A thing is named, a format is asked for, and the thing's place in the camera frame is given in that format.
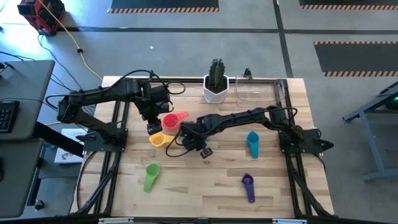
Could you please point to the black caster wheel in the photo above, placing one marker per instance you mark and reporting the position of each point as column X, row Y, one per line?
column 39, row 205

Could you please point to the purple measuring cup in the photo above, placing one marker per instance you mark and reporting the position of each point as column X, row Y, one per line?
column 247, row 180

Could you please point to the yellow measuring cup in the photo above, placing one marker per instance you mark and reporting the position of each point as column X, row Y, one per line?
column 157, row 140

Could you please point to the silver metal bracket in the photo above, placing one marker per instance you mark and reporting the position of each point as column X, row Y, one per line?
column 115, row 220
column 289, row 221

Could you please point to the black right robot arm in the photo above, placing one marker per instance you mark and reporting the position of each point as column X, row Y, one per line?
column 236, row 117

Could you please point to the green cactus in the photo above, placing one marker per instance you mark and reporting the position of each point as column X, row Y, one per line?
column 216, row 73

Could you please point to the blue-grey metal table frame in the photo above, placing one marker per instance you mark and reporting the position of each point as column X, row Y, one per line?
column 371, row 146

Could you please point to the grey desk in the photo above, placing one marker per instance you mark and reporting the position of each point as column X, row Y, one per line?
column 28, row 90
column 18, row 180

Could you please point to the teal measuring cup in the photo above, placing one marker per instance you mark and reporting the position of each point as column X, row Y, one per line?
column 252, row 138

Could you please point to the white hexagonal plant pot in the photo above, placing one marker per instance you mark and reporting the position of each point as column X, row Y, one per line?
column 214, row 98

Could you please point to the clear plastic basket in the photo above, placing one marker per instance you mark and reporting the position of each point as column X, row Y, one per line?
column 258, row 99

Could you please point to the black device with green light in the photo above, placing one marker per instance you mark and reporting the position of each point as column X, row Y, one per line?
column 393, row 104

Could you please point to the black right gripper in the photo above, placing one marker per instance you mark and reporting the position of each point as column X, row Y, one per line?
column 192, row 137

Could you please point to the white printed paper sheet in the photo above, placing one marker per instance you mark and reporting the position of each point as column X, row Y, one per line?
column 66, row 157

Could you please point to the green measuring cup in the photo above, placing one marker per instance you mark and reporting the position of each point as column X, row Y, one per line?
column 152, row 171

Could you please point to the black aluminium table frame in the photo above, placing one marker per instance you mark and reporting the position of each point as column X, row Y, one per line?
column 192, row 80

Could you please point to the orange measuring cup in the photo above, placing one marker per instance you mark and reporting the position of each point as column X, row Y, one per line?
column 186, row 114

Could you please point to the black hazard-striped floor mat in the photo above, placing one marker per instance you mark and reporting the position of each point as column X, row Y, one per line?
column 348, row 2
column 357, row 59
column 161, row 3

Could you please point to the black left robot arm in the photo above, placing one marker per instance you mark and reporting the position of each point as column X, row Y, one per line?
column 93, row 95

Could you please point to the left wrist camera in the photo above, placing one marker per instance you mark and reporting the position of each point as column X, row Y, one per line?
column 161, row 95

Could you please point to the black keyboard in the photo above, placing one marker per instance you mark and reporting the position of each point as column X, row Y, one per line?
column 7, row 116

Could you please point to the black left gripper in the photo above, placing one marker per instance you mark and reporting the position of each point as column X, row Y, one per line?
column 152, row 110

